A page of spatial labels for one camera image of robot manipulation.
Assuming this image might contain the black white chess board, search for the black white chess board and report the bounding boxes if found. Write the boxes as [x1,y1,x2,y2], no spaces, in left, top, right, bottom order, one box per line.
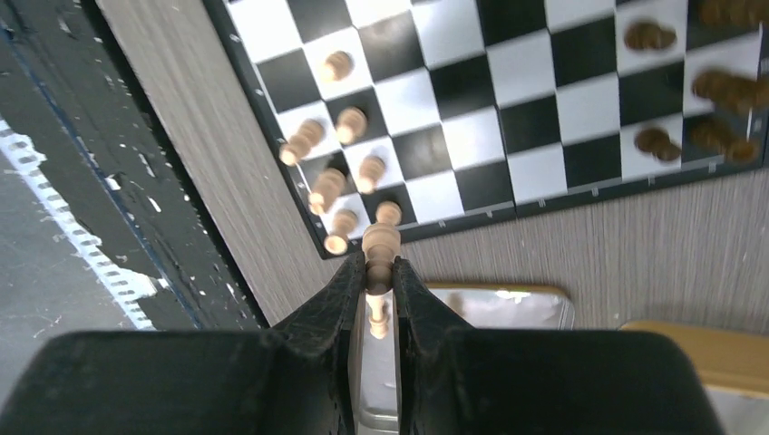
[204,1,768,259]

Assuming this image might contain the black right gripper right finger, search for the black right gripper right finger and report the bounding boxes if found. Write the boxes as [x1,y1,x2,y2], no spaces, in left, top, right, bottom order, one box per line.
[393,258,723,434]

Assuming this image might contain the yellow tin box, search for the yellow tin box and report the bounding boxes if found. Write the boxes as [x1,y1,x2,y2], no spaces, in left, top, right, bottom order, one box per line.
[621,320,768,434]

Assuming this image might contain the silver metal tray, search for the silver metal tray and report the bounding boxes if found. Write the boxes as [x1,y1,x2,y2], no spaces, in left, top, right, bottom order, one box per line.
[355,283,575,434]

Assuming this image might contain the light wooden pawn piece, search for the light wooden pawn piece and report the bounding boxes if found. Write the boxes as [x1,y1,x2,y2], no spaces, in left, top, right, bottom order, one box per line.
[362,223,401,295]

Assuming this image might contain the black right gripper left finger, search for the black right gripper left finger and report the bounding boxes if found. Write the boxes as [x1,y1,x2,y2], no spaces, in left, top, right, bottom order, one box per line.
[1,254,365,434]

